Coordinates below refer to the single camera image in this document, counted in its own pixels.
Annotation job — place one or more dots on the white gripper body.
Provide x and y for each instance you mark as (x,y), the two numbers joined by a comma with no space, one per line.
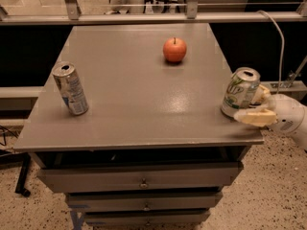
(285,113)

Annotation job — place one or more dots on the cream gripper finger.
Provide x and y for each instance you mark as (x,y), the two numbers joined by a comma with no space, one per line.
(261,94)
(256,117)

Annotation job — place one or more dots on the green white 7up can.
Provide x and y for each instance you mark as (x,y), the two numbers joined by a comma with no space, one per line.
(240,90)

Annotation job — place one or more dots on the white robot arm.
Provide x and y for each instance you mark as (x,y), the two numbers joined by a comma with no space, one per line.
(301,141)

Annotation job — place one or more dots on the silver blue energy drink can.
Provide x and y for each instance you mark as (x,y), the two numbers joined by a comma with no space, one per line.
(70,87)

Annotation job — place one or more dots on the top grey drawer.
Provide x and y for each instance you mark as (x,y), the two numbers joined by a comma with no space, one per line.
(111,179)

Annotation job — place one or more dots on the grey drawer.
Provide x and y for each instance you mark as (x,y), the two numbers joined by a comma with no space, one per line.
(147,218)
(143,202)
(111,179)

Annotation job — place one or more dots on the red apple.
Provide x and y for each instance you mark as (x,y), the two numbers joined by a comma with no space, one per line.
(174,49)

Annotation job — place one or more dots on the grey metal railing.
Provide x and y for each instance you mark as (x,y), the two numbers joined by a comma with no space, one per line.
(100,12)

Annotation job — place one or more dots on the grey drawer cabinet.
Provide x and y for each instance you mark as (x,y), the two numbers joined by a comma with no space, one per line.
(143,109)

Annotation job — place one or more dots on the middle grey drawer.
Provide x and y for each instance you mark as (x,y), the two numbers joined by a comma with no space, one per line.
(143,202)

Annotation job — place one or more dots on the bottom grey drawer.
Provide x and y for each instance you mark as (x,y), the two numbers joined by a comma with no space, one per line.
(147,218)

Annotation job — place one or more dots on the black stand leg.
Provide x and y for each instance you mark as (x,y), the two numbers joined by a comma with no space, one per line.
(23,160)

